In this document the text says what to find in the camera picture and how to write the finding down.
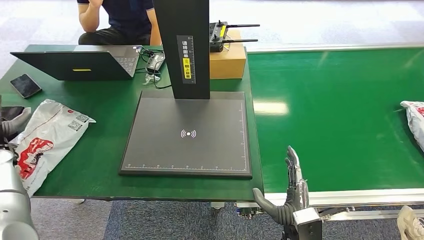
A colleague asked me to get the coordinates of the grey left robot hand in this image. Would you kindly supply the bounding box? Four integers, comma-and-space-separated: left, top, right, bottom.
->
0, 106, 33, 144

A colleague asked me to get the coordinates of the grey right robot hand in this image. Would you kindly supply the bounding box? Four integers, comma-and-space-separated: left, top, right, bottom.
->
252, 145, 311, 226

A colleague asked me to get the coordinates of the white red-printed mailer package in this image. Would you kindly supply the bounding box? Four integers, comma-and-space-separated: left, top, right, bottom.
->
8, 98, 97, 198
399, 99, 424, 154

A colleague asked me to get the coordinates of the green conveyor belt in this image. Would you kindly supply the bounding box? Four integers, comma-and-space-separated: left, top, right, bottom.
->
246, 42, 424, 222

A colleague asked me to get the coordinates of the black inbound scanning machine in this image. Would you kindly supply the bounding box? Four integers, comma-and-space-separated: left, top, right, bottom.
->
118, 0, 254, 180

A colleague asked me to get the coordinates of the brown cardboard box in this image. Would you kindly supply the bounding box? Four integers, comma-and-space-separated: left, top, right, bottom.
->
209, 28, 248, 81

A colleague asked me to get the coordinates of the black flat wallet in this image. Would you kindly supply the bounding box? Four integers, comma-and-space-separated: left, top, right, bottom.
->
0, 105, 26, 122

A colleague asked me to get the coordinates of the black smartphone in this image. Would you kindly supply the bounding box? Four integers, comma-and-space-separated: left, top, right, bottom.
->
9, 73, 43, 100

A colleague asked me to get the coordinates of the green work table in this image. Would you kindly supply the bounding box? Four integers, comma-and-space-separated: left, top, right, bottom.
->
0, 44, 266, 203

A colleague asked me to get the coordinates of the dark grey open laptop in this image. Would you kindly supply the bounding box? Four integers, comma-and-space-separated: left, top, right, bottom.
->
9, 44, 144, 82

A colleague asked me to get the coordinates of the white shoe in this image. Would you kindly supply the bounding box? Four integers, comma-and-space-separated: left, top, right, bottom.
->
396, 204, 424, 240

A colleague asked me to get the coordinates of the clear crumpled plastic wrap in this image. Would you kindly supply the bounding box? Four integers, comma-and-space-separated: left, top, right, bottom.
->
144, 73, 163, 85

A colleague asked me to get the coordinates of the person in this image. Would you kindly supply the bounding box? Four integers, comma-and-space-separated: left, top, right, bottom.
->
76, 0, 164, 47

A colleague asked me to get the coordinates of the grey power adapter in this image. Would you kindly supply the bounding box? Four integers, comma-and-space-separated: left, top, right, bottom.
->
146, 53, 167, 75

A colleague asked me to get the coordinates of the black remote controller with antennas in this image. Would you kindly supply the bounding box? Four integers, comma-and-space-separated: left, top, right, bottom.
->
209, 20, 261, 54

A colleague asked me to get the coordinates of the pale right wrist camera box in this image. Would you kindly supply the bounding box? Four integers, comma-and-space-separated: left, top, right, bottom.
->
291, 207, 324, 240

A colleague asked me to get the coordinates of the black adapter cable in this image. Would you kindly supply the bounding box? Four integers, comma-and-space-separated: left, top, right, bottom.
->
137, 45, 173, 90

